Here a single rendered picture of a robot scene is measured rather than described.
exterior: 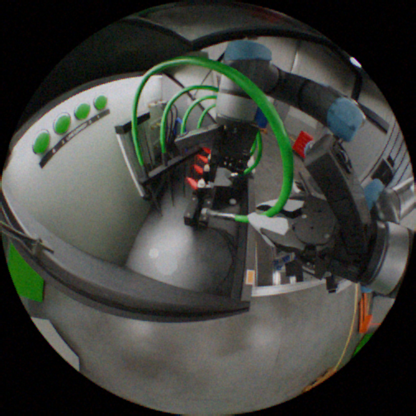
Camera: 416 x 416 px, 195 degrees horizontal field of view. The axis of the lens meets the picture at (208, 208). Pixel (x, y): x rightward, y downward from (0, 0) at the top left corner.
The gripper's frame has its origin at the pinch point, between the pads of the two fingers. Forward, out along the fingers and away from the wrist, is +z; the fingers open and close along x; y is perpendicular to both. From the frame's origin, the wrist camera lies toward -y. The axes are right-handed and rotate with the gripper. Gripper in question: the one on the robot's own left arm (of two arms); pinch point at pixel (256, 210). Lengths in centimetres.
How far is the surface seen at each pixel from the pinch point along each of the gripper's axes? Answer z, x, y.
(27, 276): 88, -272, -73
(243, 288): 7.5, -11.0, 28.9
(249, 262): 12.3, -2.4, 26.6
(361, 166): -71, 625, 269
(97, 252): 23.3, -40.4, -10.0
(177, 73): 27, 23, -52
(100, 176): 22.3, -22.2, -26.1
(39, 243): -4.2, -26.5, -18.0
